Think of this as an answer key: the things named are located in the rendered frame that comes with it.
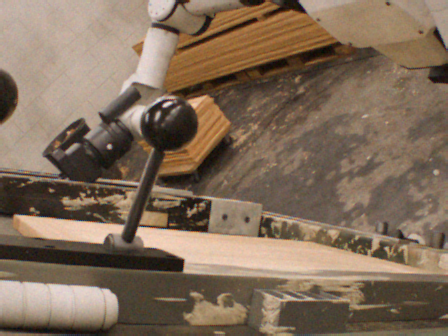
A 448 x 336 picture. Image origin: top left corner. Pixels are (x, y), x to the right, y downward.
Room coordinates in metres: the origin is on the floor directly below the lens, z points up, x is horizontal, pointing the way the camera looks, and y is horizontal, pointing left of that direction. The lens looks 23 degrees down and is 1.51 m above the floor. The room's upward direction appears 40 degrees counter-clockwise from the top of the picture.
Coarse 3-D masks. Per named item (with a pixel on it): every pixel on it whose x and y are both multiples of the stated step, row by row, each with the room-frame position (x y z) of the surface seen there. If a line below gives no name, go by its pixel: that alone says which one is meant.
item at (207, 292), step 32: (128, 288) 0.38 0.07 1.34; (160, 288) 0.38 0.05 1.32; (192, 288) 0.39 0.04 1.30; (224, 288) 0.39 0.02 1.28; (256, 288) 0.40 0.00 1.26; (288, 288) 0.40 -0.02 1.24; (320, 288) 0.41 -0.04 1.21; (352, 288) 0.41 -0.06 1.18; (384, 288) 0.42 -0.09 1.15; (416, 288) 0.43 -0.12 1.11; (128, 320) 0.37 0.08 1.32; (160, 320) 0.38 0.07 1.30; (192, 320) 0.38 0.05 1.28; (224, 320) 0.39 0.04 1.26; (352, 320) 0.41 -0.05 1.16; (384, 320) 0.42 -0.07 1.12
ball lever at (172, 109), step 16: (176, 96) 0.37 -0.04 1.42; (144, 112) 0.37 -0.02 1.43; (160, 112) 0.36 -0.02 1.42; (176, 112) 0.36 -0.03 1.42; (192, 112) 0.37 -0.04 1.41; (144, 128) 0.37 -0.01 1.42; (160, 128) 0.36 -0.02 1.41; (176, 128) 0.36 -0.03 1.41; (192, 128) 0.36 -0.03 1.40; (160, 144) 0.36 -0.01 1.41; (176, 144) 0.36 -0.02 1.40; (160, 160) 0.38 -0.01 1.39; (144, 176) 0.39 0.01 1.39; (144, 192) 0.39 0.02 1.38; (144, 208) 0.39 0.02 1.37; (128, 224) 0.40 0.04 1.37; (112, 240) 0.40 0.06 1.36; (128, 240) 0.40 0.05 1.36
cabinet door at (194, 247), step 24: (24, 216) 0.87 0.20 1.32; (72, 240) 0.66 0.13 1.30; (96, 240) 0.70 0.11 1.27; (144, 240) 0.76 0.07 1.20; (168, 240) 0.79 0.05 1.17; (192, 240) 0.82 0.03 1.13; (216, 240) 0.86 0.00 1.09; (240, 240) 0.88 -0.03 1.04; (264, 240) 0.91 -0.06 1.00; (288, 240) 0.96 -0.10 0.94; (240, 264) 0.62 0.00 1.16; (264, 264) 0.63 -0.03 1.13; (288, 264) 0.65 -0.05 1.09; (312, 264) 0.67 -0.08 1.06; (336, 264) 0.69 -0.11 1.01; (360, 264) 0.71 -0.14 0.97; (384, 264) 0.71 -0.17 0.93
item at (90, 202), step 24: (0, 192) 1.06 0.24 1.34; (24, 192) 1.07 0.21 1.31; (48, 192) 1.07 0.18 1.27; (72, 192) 1.08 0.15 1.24; (96, 192) 1.09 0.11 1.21; (120, 192) 1.10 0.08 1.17; (168, 192) 1.17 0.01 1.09; (48, 216) 1.07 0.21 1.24; (72, 216) 1.07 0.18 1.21; (96, 216) 1.08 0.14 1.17; (120, 216) 1.09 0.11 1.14; (168, 216) 1.12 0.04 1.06; (192, 216) 1.12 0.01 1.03; (216, 216) 1.13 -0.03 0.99; (240, 216) 1.14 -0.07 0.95
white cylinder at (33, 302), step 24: (0, 288) 0.33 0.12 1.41; (24, 288) 0.34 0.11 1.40; (48, 288) 0.34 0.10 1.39; (72, 288) 0.35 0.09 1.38; (96, 288) 0.35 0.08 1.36; (0, 312) 0.33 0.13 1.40; (24, 312) 0.33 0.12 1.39; (48, 312) 0.33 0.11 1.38; (72, 312) 0.33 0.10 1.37; (96, 312) 0.34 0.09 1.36
